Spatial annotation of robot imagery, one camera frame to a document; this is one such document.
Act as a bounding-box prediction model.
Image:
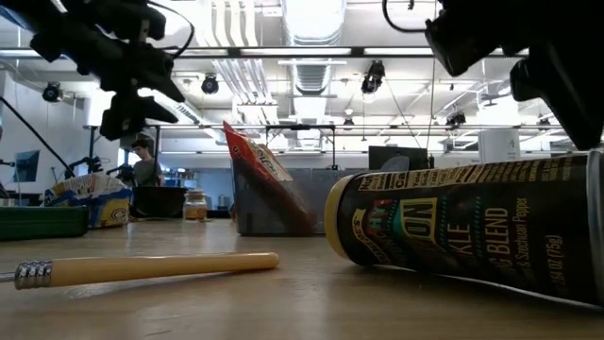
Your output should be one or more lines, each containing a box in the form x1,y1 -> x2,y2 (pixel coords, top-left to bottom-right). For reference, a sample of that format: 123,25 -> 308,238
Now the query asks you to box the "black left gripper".
27,27 -> 186,142

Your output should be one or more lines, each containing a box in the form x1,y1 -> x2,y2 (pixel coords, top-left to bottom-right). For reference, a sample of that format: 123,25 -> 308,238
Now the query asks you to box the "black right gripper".
424,0 -> 604,151

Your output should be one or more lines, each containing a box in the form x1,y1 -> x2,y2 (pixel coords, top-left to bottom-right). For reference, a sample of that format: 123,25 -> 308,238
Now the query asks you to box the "blue yellow ramen packet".
43,172 -> 133,230

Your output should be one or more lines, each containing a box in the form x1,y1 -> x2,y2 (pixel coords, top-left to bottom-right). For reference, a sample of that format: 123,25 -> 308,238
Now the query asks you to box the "small glass spice jar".
182,189 -> 209,222

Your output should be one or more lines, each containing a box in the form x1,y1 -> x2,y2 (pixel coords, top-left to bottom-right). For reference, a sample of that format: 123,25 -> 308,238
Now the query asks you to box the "red yellow ramen packet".
222,120 -> 317,236

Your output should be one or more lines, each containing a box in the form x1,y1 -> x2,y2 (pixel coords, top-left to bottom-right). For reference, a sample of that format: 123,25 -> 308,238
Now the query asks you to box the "yellow lidded black spice jar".
324,148 -> 604,308

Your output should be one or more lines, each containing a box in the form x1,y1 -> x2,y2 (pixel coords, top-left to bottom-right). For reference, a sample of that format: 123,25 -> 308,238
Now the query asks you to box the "person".
129,138 -> 164,188

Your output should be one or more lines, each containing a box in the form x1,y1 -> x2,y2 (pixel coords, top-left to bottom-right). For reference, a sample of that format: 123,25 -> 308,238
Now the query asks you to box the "white sign box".
478,127 -> 522,164

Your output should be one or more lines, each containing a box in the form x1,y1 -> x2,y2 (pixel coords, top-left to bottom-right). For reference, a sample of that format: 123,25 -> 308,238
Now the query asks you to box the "black bowl red inside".
130,185 -> 189,219

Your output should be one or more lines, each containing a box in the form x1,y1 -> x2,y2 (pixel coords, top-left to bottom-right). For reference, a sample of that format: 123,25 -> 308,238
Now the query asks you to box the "black computer monitor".
12,149 -> 42,183
367,144 -> 429,171

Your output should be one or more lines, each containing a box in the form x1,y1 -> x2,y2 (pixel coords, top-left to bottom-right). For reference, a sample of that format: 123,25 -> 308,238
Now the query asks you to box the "grey chair back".
379,155 -> 411,172

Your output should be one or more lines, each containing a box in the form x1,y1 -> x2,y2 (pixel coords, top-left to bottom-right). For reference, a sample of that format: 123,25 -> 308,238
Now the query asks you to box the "green box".
0,206 -> 90,242

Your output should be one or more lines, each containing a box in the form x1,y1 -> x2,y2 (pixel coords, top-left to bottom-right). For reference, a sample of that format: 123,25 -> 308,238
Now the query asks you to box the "dark grey plastic bin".
230,160 -> 331,237

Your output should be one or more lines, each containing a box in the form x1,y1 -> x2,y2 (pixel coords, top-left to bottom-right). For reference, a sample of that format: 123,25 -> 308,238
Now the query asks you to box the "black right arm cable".
381,0 -> 428,34

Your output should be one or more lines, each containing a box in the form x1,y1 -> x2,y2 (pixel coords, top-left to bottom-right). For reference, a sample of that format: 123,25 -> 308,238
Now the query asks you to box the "yellow handled spoon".
0,251 -> 280,291

